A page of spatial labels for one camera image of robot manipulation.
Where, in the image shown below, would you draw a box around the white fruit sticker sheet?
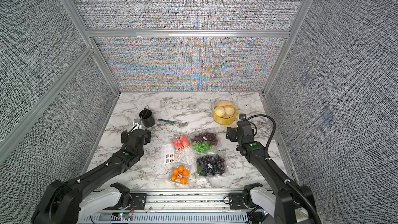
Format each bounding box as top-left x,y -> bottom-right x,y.
161,144 -> 175,164

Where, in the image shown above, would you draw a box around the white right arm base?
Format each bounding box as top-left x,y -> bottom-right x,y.
243,183 -> 276,217

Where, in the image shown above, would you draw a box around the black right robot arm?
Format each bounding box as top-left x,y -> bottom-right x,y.
226,114 -> 321,224

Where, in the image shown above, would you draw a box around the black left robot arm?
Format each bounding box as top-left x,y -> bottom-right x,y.
31,129 -> 151,224

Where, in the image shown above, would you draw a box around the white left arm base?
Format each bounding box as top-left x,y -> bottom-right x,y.
77,183 -> 131,222

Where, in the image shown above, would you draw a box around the black metal cup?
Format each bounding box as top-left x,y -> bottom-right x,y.
139,108 -> 155,128

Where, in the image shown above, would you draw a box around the right steamed bun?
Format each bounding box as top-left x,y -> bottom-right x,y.
224,105 -> 235,116

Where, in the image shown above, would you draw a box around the steamed bun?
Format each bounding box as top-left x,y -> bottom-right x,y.
214,106 -> 225,118
224,105 -> 235,116

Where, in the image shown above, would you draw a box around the yellow bamboo steamer basket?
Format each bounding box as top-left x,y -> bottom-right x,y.
212,101 -> 237,125

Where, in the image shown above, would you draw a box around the left steamed bun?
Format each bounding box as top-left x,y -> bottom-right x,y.
214,106 -> 225,118

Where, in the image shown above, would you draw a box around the clear box green red grapes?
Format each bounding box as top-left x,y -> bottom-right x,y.
189,129 -> 220,153

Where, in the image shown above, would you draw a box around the clear box of strawberries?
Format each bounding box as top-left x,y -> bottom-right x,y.
172,135 -> 190,151

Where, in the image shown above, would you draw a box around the clear box of blueberries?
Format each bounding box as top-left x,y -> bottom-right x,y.
195,152 -> 227,178

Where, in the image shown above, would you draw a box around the clear box of oranges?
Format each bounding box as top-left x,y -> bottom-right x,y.
169,164 -> 191,186

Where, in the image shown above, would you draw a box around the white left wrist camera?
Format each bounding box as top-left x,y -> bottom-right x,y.
131,118 -> 142,131

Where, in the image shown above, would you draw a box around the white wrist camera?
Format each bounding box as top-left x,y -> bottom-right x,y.
131,118 -> 142,131
239,114 -> 247,121

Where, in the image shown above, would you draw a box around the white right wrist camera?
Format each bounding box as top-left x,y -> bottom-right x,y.
239,114 -> 247,121

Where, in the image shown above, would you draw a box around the thin black left cable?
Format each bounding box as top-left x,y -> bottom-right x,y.
130,105 -> 150,133

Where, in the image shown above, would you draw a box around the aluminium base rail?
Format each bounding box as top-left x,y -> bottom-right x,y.
77,189 -> 271,224

